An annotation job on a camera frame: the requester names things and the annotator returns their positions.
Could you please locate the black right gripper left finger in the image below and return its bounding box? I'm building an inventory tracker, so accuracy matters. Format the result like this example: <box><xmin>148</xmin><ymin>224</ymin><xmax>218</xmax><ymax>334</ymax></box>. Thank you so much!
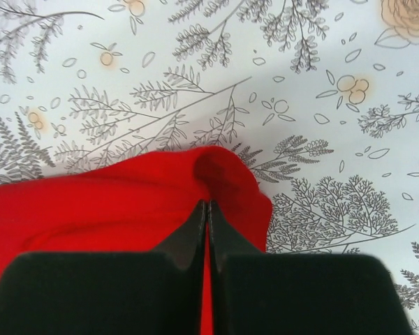
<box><xmin>0</xmin><ymin>201</ymin><xmax>207</xmax><ymax>334</ymax></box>

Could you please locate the red t shirt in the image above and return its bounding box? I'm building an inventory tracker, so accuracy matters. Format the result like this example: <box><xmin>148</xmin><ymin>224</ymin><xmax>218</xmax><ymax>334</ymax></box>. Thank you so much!
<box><xmin>0</xmin><ymin>147</ymin><xmax>272</xmax><ymax>334</ymax></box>

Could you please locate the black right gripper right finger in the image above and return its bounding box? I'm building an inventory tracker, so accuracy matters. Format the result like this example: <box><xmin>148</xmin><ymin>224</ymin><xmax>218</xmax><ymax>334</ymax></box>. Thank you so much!
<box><xmin>207</xmin><ymin>202</ymin><xmax>411</xmax><ymax>335</ymax></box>

